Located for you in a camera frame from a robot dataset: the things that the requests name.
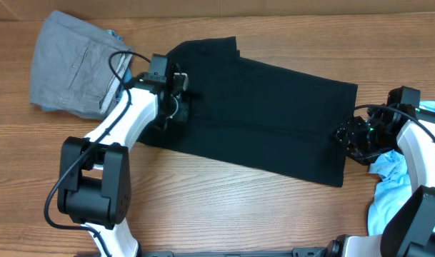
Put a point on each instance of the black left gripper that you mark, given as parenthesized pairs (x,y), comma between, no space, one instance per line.
(183,113)

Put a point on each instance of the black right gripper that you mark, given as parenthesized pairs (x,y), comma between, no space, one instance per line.
(349,130)

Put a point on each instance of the black t-shirt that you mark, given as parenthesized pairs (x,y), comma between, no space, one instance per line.
(257,115)

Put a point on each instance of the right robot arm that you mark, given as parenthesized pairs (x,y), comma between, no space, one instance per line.
(411,131)

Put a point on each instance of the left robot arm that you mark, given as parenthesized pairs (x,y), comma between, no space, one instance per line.
(94,179)

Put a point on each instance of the blue folded garment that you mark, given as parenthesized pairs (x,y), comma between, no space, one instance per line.
(122,85)

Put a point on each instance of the light blue t-shirt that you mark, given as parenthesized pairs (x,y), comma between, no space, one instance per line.
(391,193)

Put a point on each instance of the grey folded shorts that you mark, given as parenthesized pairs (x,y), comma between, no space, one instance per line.
(74,64)

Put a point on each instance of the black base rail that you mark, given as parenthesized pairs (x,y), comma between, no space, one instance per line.
(295,252)

